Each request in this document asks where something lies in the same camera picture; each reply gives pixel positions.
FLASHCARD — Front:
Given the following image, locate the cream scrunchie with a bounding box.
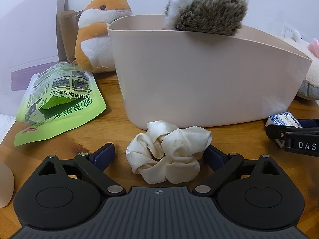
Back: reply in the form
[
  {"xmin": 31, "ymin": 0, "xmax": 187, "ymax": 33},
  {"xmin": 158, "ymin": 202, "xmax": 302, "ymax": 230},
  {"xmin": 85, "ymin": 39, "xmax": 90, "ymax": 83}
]
[{"xmin": 126, "ymin": 121, "xmax": 213, "ymax": 184}]

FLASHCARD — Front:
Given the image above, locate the squirrel plush with grey tail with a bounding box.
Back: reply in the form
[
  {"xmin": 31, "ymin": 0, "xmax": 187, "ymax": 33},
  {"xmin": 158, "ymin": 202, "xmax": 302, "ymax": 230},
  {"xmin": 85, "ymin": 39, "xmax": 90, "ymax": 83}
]
[{"xmin": 163, "ymin": 0, "xmax": 248, "ymax": 36}]

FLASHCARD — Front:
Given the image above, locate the cream grey plush cushion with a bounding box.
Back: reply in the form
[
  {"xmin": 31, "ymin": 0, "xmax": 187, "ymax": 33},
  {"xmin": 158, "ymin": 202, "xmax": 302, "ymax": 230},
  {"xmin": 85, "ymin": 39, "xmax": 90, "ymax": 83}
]
[{"xmin": 279, "ymin": 30, "xmax": 318, "ymax": 101}]

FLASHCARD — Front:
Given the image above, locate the green snack pouch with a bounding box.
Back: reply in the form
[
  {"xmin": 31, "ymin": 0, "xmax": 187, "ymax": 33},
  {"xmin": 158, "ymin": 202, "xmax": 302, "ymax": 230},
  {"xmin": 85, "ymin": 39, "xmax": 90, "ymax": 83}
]
[{"xmin": 14, "ymin": 62, "xmax": 106, "ymax": 146}]

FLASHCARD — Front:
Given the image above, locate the beige thermos bottle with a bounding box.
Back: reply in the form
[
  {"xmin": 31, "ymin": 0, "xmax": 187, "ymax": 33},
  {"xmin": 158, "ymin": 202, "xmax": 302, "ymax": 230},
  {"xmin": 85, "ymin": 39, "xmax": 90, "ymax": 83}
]
[{"xmin": 0, "ymin": 162, "xmax": 15, "ymax": 208}]

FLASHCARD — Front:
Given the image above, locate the beige plastic basket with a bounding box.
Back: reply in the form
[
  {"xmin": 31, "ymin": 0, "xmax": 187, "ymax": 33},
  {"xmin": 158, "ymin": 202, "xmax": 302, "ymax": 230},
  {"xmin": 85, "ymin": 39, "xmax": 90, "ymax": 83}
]
[{"xmin": 108, "ymin": 15, "xmax": 312, "ymax": 129}]

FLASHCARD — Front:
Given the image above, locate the orange hamster plush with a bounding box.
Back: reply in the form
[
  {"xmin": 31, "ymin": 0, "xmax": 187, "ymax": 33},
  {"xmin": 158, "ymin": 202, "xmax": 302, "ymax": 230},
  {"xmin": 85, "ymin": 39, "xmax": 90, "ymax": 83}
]
[{"xmin": 75, "ymin": 0, "xmax": 132, "ymax": 73}]

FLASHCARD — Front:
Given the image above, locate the wooden stand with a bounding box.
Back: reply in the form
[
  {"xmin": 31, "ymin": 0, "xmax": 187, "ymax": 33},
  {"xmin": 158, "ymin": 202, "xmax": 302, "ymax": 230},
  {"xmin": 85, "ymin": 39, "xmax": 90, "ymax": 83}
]
[{"xmin": 58, "ymin": 10, "xmax": 83, "ymax": 63}]

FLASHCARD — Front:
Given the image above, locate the lilac board with purple label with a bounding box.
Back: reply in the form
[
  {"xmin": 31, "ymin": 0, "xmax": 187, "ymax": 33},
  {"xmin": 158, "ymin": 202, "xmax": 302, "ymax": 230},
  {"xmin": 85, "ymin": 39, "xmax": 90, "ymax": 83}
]
[{"xmin": 1, "ymin": 0, "xmax": 65, "ymax": 116}]

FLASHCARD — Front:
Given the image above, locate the white wall socket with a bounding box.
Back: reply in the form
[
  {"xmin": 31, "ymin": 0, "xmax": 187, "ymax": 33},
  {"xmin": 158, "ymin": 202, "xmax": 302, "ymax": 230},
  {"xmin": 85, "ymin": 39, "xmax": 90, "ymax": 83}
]
[{"xmin": 281, "ymin": 24, "xmax": 308, "ymax": 41}]

